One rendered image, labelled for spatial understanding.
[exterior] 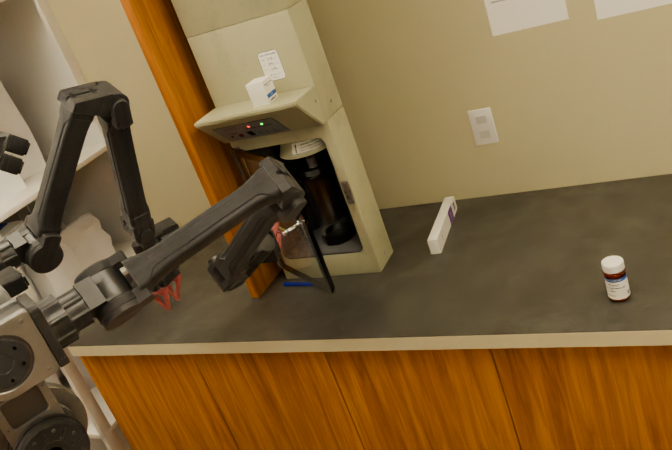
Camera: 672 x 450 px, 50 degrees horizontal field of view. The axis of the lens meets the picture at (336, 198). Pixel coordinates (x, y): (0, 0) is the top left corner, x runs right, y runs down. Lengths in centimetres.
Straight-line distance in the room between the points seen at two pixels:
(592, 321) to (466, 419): 46
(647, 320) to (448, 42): 98
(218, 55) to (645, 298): 119
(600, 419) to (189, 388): 119
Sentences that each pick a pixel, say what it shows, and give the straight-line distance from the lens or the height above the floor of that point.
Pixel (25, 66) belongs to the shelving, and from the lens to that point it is 307.
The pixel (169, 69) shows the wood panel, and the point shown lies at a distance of 201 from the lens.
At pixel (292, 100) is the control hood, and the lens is 180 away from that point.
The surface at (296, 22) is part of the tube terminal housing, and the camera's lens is 186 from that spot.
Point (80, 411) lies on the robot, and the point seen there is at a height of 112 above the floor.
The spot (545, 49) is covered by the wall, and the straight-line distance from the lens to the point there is 214.
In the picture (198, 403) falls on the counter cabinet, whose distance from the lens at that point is 236.
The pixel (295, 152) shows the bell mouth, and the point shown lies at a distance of 200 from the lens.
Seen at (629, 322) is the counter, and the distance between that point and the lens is 166.
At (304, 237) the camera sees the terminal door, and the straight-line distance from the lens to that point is 190.
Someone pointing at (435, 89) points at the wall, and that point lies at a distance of 224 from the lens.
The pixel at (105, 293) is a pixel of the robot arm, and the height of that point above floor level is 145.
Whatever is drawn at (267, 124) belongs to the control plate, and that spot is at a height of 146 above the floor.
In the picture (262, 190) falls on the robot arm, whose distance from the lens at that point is 134.
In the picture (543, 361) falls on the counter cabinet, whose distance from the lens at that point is 176.
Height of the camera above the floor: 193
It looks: 22 degrees down
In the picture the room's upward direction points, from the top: 20 degrees counter-clockwise
